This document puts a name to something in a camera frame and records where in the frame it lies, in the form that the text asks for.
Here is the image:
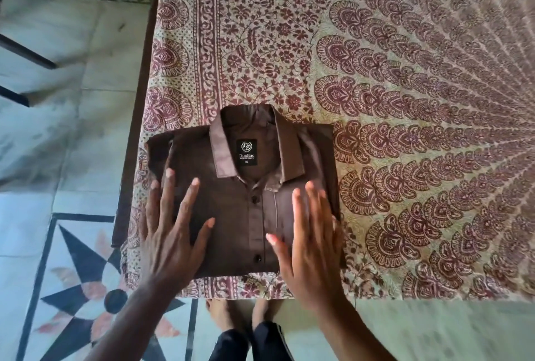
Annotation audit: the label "black trousers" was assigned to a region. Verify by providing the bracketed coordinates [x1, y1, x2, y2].
[208, 322, 295, 361]

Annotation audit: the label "brown collared shirt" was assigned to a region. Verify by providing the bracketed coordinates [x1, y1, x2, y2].
[144, 104, 348, 280]

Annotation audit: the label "person's right foot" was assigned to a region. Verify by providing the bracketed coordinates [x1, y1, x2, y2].
[251, 299, 278, 332]

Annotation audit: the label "dark metal furniture frame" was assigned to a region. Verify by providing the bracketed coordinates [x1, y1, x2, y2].
[0, 0, 67, 108]

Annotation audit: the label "person's left hand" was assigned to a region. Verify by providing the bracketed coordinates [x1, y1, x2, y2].
[138, 168, 216, 292]

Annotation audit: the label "person's left foot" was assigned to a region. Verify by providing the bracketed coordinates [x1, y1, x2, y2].
[206, 299, 237, 334]

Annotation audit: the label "dark wooden bed frame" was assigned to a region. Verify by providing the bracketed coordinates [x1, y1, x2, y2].
[111, 0, 168, 249]

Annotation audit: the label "maroon patterned cream bedsheet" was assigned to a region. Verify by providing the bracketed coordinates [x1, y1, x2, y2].
[119, 0, 535, 304]

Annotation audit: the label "person's foot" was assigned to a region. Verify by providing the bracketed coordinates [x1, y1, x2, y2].
[251, 299, 278, 332]
[206, 299, 237, 334]

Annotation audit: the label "person's left forearm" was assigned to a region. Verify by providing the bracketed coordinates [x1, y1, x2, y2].
[81, 279, 189, 361]

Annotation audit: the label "person's right hand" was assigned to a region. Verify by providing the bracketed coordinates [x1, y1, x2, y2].
[266, 181, 347, 311]

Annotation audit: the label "person's right forearm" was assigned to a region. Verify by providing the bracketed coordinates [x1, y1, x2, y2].
[311, 296, 400, 361]

